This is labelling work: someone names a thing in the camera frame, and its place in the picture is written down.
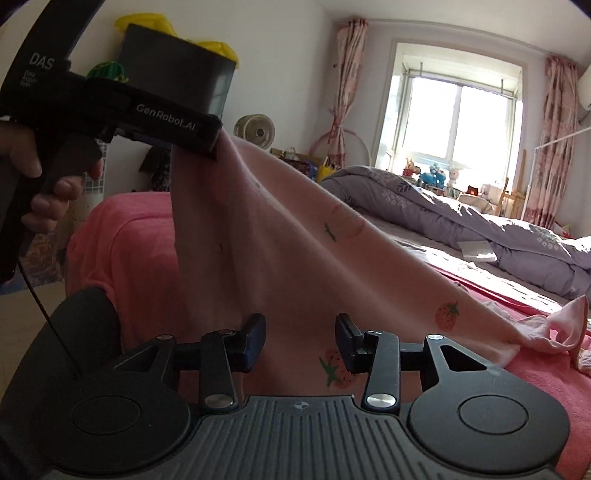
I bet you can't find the patterned cloth covered cabinet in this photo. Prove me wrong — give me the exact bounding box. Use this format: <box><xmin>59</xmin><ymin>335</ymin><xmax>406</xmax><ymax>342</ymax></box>
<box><xmin>139</xmin><ymin>148</ymin><xmax>174</xmax><ymax>192</ymax></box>

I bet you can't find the pink towel blanket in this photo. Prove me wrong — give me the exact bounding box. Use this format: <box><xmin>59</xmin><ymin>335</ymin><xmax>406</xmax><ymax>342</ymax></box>
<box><xmin>65</xmin><ymin>191</ymin><xmax>591</xmax><ymax>480</ymax></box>

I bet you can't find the blue plush toy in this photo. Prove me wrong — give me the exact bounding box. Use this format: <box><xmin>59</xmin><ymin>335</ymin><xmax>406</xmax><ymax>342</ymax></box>
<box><xmin>422</xmin><ymin>164</ymin><xmax>446</xmax><ymax>188</ymax></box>

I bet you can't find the white wall air conditioner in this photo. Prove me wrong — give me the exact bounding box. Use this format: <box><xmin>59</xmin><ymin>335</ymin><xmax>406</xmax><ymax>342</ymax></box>
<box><xmin>574</xmin><ymin>69</ymin><xmax>591</xmax><ymax>124</ymax></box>

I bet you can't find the yellow soft item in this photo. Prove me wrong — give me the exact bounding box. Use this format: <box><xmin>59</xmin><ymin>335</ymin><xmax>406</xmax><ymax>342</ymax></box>
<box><xmin>115</xmin><ymin>14</ymin><xmax>240</xmax><ymax>65</ymax></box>

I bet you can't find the wooden easel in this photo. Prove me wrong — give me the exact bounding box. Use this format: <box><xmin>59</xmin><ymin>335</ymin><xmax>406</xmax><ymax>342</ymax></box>
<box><xmin>499</xmin><ymin>150</ymin><xmax>528</xmax><ymax>221</ymax></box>

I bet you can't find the beige standing fan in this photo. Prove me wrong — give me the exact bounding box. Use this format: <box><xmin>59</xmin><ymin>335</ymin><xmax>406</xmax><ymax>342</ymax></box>
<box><xmin>233</xmin><ymin>114</ymin><xmax>273</xmax><ymax>151</ymax></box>

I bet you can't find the pink strawberry print garment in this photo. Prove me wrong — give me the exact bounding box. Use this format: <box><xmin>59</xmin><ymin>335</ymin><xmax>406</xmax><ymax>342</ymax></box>
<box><xmin>170</xmin><ymin>128</ymin><xmax>591</xmax><ymax>398</ymax></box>

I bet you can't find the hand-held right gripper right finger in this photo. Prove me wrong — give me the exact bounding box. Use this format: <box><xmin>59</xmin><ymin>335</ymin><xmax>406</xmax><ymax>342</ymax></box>
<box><xmin>335</xmin><ymin>313</ymin><xmax>490</xmax><ymax>409</ymax></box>

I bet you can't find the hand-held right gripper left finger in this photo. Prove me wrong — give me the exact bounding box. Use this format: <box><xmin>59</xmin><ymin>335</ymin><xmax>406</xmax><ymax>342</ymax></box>
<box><xmin>113</xmin><ymin>314</ymin><xmax>267</xmax><ymax>409</ymax></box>

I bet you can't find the green striped toy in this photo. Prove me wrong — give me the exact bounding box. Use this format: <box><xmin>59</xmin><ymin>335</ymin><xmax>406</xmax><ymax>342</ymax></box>
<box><xmin>87</xmin><ymin>61</ymin><xmax>129</xmax><ymax>85</ymax></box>

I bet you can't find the white clothes rack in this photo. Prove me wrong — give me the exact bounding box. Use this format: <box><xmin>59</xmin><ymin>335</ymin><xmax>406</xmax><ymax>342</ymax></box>
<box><xmin>531</xmin><ymin>129</ymin><xmax>591</xmax><ymax>227</ymax></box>

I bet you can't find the pink white hoop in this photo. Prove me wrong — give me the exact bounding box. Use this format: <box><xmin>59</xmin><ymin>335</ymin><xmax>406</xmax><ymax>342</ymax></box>
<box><xmin>309</xmin><ymin>124</ymin><xmax>373</xmax><ymax>169</ymax></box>

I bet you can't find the thin gripper tether cable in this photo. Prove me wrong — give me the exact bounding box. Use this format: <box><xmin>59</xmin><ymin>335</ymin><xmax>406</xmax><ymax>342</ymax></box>
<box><xmin>17</xmin><ymin>258</ymin><xmax>86</xmax><ymax>380</ymax></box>

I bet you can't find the person's left hand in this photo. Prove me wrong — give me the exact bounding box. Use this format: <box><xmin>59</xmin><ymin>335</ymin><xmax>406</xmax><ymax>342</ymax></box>
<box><xmin>0</xmin><ymin>121</ymin><xmax>105</xmax><ymax>228</ymax></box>

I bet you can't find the pink patterned curtain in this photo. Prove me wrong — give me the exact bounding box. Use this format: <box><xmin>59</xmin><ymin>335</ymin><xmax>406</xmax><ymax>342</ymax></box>
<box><xmin>522</xmin><ymin>55</ymin><xmax>581</xmax><ymax>228</ymax></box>
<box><xmin>333</xmin><ymin>18</ymin><xmax>369</xmax><ymax>168</ymax></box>

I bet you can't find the window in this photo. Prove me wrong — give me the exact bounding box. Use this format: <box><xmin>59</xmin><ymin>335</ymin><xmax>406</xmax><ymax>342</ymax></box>
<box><xmin>388</xmin><ymin>44</ymin><xmax>525</xmax><ymax>185</ymax></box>

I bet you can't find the grey bed sheet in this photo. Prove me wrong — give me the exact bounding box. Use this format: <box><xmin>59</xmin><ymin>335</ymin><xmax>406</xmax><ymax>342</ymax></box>
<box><xmin>360</xmin><ymin>215</ymin><xmax>591</xmax><ymax>319</ymax></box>

